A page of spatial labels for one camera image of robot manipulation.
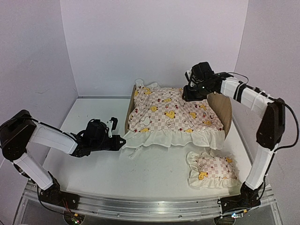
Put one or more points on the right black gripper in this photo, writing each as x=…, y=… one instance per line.
x=188, y=95

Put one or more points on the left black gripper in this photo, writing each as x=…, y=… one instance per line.
x=116, y=138

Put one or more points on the wooden pet bed frame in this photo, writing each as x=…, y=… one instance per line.
x=222, y=110

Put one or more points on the duck print ruffled bed cover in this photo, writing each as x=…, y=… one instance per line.
x=173, y=117

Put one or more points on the duck print ruffled pillow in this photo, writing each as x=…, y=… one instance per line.
x=209, y=171

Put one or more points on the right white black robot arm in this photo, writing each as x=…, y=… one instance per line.
x=202, y=81

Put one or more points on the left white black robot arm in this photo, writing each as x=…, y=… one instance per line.
x=22, y=129

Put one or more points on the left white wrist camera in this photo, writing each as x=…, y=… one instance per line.
x=111, y=125

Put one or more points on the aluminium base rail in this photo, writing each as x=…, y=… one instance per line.
x=156, y=210

